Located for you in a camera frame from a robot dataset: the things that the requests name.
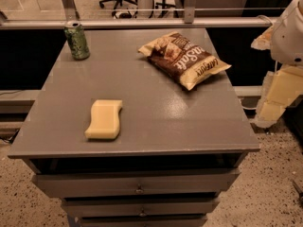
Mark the middle grey drawer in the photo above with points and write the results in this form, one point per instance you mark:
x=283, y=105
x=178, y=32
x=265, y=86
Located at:
x=140, y=207

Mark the top grey drawer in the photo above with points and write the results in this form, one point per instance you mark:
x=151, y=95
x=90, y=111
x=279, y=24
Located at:
x=138, y=183

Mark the yellow sponge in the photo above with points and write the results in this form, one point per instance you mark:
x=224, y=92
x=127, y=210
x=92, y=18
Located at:
x=105, y=122

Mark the grey drawer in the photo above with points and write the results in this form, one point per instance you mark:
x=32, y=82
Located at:
x=151, y=221
x=140, y=207
x=138, y=183

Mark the metal window railing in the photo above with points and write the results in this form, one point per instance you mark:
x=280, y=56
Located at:
x=200, y=22

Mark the brown chip bag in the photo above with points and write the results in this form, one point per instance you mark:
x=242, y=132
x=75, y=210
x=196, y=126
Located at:
x=186, y=62

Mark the green soda can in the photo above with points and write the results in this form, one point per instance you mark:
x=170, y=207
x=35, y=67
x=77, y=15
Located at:
x=76, y=39

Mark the grey drawer cabinet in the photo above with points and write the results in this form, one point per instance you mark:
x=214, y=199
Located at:
x=163, y=127

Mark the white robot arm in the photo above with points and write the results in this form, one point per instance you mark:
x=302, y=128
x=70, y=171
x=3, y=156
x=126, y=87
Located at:
x=284, y=39

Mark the bottom grey drawer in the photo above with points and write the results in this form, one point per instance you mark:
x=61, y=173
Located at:
x=151, y=221

